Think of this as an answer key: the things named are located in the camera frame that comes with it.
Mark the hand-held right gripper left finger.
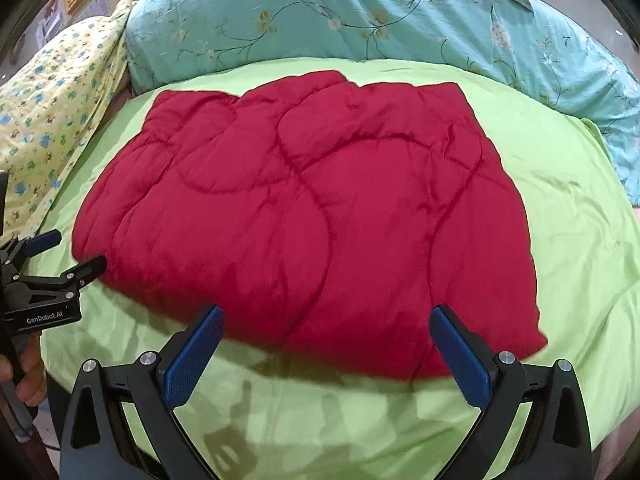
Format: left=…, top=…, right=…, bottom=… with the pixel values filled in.
left=59, top=304, right=225, bottom=480

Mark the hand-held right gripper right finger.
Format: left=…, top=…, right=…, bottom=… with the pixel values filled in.
left=430, top=305, right=593, bottom=480

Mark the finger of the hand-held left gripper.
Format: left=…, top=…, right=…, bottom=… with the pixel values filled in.
left=25, top=230, right=62, bottom=256
left=60, top=254, right=108, bottom=291

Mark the red padded jacket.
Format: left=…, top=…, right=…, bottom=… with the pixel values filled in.
left=71, top=70, right=549, bottom=383

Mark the person's left forearm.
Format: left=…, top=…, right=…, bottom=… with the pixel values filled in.
left=0, top=390, right=57, bottom=480

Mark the person's left hand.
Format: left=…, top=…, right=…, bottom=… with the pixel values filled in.
left=0, top=334, right=47, bottom=403

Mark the yellow patterned pillow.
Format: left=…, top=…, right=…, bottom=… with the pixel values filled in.
left=0, top=0, right=133, bottom=241

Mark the green bed sheet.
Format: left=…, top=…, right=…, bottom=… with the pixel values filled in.
left=37, top=57, right=640, bottom=480

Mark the teal floral quilt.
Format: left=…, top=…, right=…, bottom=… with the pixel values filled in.
left=122, top=0, right=640, bottom=206

